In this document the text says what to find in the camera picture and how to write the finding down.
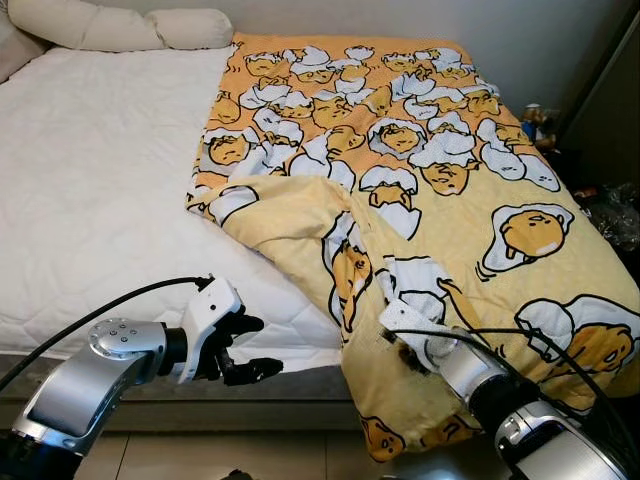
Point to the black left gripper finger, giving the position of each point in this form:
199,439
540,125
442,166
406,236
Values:
247,324
255,370

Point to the yellow cartoon egg blanket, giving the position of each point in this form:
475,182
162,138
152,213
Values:
450,120

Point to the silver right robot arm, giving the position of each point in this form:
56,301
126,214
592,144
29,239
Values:
560,445

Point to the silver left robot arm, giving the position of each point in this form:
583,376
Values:
90,370

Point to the beige bed base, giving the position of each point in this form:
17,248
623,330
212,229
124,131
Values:
250,415

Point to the white quilted mattress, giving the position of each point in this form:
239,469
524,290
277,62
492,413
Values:
100,200

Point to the crumpled clear plastic wrap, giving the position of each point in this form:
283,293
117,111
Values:
615,215

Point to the black nightstand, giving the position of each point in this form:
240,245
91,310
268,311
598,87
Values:
580,170

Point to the small brown figurine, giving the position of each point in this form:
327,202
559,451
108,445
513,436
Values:
542,125

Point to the dark brown cabinet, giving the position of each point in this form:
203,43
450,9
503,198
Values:
610,110

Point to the long beige bolster pillow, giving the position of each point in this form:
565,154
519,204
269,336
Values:
120,25

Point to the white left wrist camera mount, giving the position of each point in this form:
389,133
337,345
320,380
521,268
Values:
210,300

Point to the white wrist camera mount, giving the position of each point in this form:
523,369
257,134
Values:
210,300
470,365

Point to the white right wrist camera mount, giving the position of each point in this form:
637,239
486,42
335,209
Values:
470,365

